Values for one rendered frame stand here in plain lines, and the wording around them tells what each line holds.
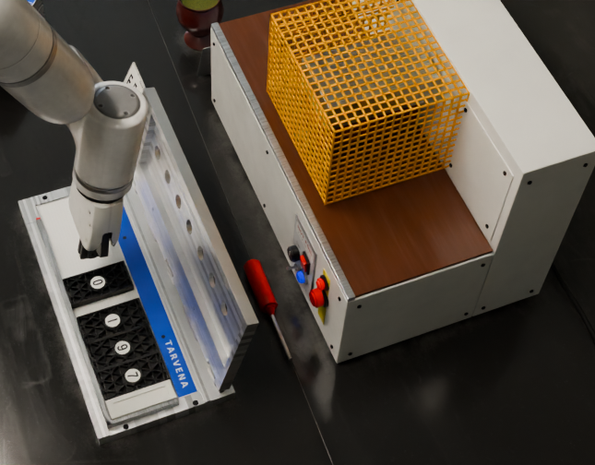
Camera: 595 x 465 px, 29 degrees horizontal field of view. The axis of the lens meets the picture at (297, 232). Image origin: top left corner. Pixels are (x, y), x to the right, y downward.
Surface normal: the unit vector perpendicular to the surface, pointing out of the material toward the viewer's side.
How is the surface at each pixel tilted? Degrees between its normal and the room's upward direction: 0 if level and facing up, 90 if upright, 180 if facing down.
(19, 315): 0
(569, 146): 0
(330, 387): 0
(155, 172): 76
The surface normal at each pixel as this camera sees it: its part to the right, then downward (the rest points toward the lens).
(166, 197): -0.88, 0.15
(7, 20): 0.85, 0.32
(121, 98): 0.25, -0.61
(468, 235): 0.05, -0.56
